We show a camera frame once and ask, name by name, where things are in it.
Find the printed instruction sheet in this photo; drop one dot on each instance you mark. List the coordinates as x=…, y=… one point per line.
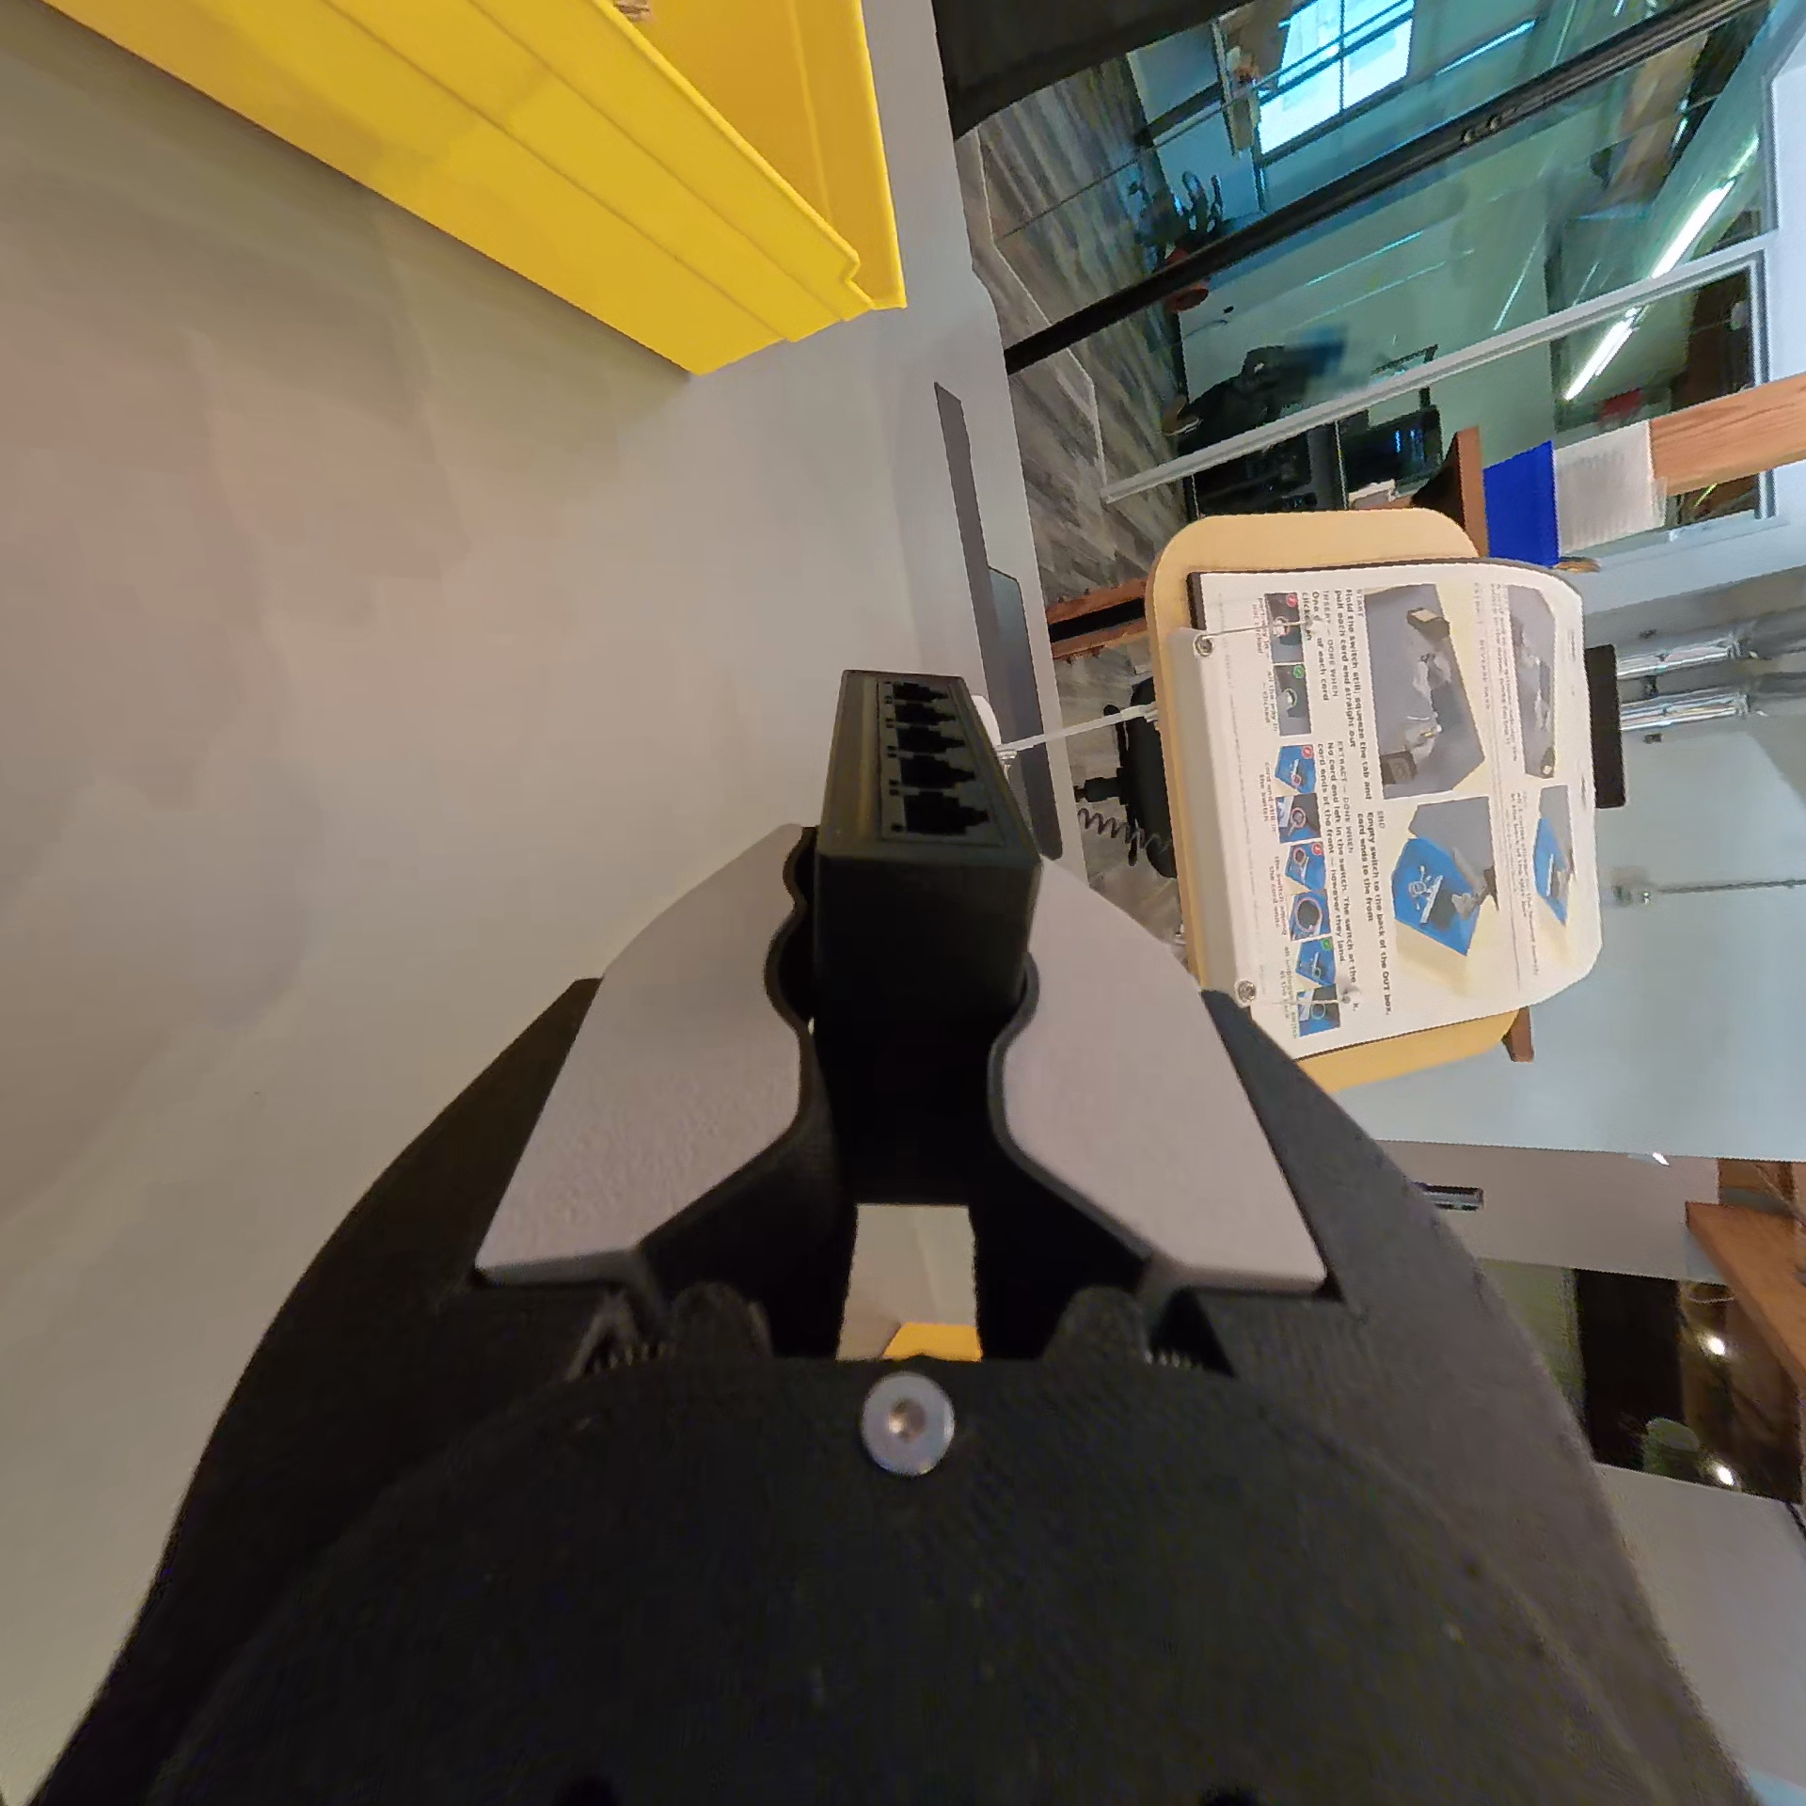
x=1410, y=818

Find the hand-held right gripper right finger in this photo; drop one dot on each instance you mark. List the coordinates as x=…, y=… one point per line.
x=1143, y=1114

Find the light wooden board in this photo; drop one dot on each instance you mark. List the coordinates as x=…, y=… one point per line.
x=1268, y=543

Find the wooden beam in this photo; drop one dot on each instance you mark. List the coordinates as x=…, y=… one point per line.
x=1736, y=431

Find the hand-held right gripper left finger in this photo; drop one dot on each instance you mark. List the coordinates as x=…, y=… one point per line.
x=663, y=1101

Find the grey flat panel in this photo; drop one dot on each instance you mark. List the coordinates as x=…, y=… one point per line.
x=996, y=606

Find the black network switch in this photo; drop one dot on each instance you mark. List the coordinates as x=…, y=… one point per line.
x=917, y=915

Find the yellow plastic bin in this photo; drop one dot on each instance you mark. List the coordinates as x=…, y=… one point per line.
x=563, y=139

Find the blue panel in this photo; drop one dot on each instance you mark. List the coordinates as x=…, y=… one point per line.
x=1517, y=500

